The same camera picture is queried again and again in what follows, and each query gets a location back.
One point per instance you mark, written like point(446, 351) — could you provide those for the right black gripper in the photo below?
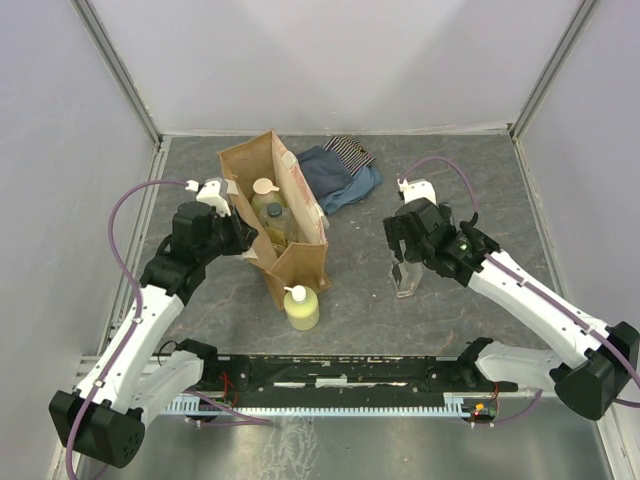
point(395, 235)

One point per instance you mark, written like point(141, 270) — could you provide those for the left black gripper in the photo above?
point(244, 234)

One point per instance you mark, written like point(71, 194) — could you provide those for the clear bottle black label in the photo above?
point(406, 277)

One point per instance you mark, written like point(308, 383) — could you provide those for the green bottle with pump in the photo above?
point(265, 193)

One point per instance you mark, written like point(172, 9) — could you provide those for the clear bottle yellow label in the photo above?
point(279, 224)

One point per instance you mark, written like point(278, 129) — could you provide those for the brown canvas bag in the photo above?
point(303, 262)

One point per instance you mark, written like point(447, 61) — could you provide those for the yellow bottle white cap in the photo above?
point(302, 307)

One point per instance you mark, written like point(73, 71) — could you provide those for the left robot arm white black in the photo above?
point(105, 417)

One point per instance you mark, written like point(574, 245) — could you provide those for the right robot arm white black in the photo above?
point(587, 362)

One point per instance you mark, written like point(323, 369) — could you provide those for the light blue folded cloth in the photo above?
point(365, 180)

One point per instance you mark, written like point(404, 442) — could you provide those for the striped folded cloth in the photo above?
point(351, 152)

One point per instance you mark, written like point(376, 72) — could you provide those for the dark blue folded cloth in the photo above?
point(323, 171)

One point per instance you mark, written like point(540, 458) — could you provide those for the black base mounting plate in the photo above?
point(269, 381)

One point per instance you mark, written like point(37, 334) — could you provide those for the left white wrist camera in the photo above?
point(215, 193)

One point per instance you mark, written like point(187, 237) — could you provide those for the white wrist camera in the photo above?
point(215, 193)
point(417, 189)

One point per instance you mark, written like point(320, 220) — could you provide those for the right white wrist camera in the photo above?
point(417, 189)

